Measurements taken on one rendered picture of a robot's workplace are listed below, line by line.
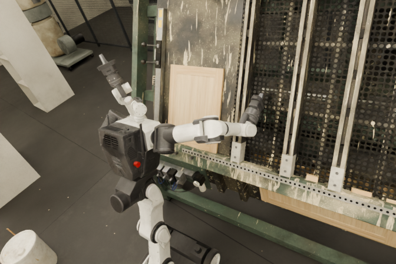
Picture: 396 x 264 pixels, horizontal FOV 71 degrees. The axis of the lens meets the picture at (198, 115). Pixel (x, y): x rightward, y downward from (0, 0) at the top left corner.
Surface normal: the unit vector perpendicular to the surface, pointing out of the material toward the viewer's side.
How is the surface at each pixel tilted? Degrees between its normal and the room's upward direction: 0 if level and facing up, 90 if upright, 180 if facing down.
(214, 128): 47
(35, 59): 90
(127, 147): 90
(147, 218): 64
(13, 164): 90
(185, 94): 58
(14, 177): 90
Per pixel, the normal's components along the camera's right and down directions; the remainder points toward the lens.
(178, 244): -0.24, -0.77
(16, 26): 0.76, 0.23
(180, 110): -0.57, 0.12
